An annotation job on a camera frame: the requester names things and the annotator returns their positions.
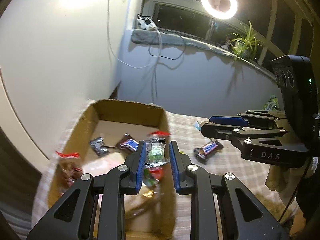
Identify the white cabinet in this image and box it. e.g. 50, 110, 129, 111
1, 0, 141, 156

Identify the green cartoon bag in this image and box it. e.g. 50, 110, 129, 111
262, 95, 279, 111

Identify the dark small Snickers bar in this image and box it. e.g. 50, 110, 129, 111
194, 140, 224, 164

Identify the green clear candy packet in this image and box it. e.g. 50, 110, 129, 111
145, 131, 171, 168

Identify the ring light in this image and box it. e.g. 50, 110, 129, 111
201, 0, 238, 20

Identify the light tripod stand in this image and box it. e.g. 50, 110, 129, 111
205, 18, 215, 41

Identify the black cable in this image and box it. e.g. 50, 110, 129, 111
137, 15, 187, 61

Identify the brown cardboard box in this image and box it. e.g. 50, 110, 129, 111
47, 99, 177, 239

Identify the pink white snack pouch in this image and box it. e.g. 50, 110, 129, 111
82, 152, 125, 177

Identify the checkered beige tablecloth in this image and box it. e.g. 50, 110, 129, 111
31, 100, 301, 240

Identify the large Snickers bar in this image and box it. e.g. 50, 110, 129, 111
116, 133, 138, 154

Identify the clear red cake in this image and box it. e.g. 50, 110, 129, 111
143, 166, 164, 188

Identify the grey windowsill cushion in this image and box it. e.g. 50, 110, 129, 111
131, 29, 276, 82

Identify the white power strip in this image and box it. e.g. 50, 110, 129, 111
137, 15, 157, 31

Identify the small black snack packet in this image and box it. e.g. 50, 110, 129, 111
89, 137, 109, 157

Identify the potted spider plant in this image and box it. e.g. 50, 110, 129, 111
228, 20, 265, 60

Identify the white cable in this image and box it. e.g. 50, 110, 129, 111
107, 0, 163, 69

